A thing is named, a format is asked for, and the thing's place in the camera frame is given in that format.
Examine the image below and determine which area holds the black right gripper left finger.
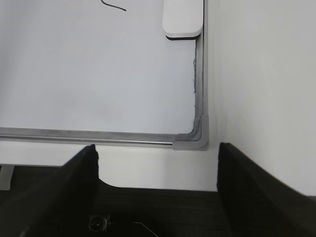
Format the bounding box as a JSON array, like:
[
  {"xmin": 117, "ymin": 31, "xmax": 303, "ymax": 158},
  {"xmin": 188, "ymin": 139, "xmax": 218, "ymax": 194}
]
[{"xmin": 0, "ymin": 145, "xmax": 99, "ymax": 237}]

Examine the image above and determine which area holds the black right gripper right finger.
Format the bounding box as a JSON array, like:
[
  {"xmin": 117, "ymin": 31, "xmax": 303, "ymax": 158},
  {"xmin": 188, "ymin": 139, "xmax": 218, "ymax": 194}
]
[{"xmin": 217, "ymin": 143, "xmax": 316, "ymax": 237}]

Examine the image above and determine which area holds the white board eraser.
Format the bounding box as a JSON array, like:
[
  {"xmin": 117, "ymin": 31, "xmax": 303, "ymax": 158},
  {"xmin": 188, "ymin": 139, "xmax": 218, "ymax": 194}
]
[{"xmin": 162, "ymin": 0, "xmax": 204, "ymax": 40}]

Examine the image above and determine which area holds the white board with aluminium frame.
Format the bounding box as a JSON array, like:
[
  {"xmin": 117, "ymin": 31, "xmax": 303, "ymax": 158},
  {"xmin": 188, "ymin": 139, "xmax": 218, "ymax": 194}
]
[{"xmin": 0, "ymin": 0, "xmax": 209, "ymax": 150}]

